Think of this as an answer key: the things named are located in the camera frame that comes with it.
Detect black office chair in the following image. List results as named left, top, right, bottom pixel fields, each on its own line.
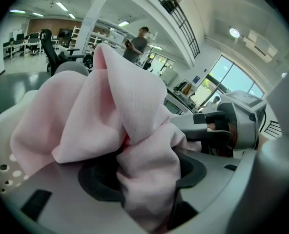
left=39, top=29, right=86, bottom=77

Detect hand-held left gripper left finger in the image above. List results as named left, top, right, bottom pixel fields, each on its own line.
left=2, top=151, right=145, bottom=234

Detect large glass window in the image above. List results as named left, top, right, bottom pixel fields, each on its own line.
left=195, top=54, right=265, bottom=112

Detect pink clothes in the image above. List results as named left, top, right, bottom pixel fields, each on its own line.
left=9, top=42, right=203, bottom=234

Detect round ceiling lamp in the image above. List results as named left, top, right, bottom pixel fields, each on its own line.
left=228, top=27, right=241, bottom=39

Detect grey chair black legs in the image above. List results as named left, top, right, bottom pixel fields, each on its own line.
left=53, top=61, right=91, bottom=77

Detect white laundry basket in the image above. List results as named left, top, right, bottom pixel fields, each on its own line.
left=0, top=90, right=42, bottom=197

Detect white air conditioner unit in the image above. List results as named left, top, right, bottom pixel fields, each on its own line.
left=243, top=29, right=279, bottom=63

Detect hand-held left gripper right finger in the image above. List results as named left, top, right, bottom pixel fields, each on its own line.
left=168, top=148, right=257, bottom=232

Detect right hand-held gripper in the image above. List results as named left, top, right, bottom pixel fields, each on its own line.
left=170, top=90, right=267, bottom=156

